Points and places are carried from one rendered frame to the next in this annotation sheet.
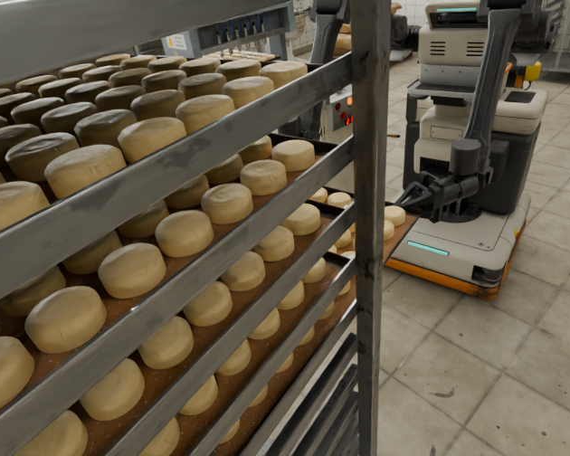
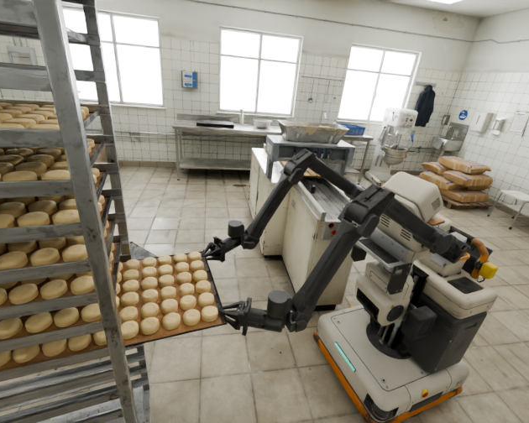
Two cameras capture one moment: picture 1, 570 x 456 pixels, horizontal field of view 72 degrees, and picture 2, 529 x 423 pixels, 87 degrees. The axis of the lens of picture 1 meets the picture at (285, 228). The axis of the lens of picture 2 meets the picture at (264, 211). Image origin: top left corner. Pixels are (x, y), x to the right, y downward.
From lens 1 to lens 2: 66 cm
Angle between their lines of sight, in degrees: 24
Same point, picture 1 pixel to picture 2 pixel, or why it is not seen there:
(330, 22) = (284, 180)
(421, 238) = (344, 346)
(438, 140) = (373, 283)
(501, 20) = (343, 228)
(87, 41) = not seen: outside the picture
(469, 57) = (401, 237)
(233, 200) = (4, 262)
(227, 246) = not seen: outside the picture
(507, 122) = (442, 299)
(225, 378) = not seen: outside the picture
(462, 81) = (392, 252)
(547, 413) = not seen: outside the picture
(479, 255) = (374, 389)
